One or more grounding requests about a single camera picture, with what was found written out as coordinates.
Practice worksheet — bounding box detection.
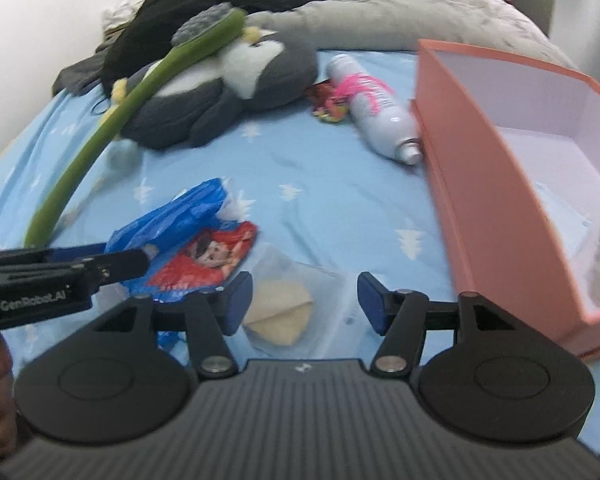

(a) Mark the green long handled brush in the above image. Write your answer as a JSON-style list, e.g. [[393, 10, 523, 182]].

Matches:
[[22, 2, 248, 251]]

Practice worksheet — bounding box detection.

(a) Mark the small red snack packet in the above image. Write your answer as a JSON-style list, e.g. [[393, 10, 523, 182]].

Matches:
[[307, 80, 353, 124]]

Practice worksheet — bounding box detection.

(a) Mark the blue tissue packet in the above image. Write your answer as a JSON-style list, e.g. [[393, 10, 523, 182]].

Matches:
[[105, 178, 231, 261]]

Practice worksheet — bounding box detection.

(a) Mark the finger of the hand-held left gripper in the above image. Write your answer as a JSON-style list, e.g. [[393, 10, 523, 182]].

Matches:
[[82, 246, 159, 286], [30, 242, 109, 265]]

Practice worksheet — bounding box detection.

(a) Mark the clear bag with cream cloth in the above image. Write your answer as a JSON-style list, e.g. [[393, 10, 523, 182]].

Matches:
[[242, 245, 341, 346]]

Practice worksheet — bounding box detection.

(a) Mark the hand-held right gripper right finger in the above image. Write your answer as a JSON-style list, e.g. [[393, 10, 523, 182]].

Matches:
[[356, 271, 518, 376]]

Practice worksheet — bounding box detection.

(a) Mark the grey clothing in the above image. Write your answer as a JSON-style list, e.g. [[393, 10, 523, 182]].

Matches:
[[52, 42, 116, 97]]

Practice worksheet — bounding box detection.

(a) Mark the pink string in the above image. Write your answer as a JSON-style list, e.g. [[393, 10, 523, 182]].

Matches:
[[330, 72, 396, 116]]

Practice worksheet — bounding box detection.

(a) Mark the white crumpled cloth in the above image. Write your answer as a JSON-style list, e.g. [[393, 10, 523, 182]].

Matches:
[[101, 2, 146, 31]]

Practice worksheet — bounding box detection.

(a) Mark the light grey duvet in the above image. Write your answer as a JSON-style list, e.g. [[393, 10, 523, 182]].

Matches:
[[247, 0, 581, 68]]

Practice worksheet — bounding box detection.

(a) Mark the white spray bottle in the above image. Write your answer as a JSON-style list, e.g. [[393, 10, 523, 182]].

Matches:
[[326, 53, 423, 165]]

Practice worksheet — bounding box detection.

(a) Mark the orange cardboard box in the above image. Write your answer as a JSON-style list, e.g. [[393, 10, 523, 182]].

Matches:
[[411, 38, 600, 361]]

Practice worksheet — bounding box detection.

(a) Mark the grey penguin plush toy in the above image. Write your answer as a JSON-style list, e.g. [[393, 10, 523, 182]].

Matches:
[[111, 27, 320, 151]]

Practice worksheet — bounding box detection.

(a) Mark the blue star print bed sheet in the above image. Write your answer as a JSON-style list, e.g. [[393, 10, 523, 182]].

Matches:
[[0, 47, 600, 461]]

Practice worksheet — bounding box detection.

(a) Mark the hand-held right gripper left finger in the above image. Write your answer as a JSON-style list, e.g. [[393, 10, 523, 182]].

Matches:
[[87, 271, 255, 378]]

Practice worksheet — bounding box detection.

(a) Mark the red cartoon print snack packet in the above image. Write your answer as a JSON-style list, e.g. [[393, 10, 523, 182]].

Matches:
[[125, 221, 259, 303]]

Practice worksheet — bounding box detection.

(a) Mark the light blue face mask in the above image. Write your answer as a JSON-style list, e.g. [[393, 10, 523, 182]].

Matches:
[[532, 182, 596, 261]]

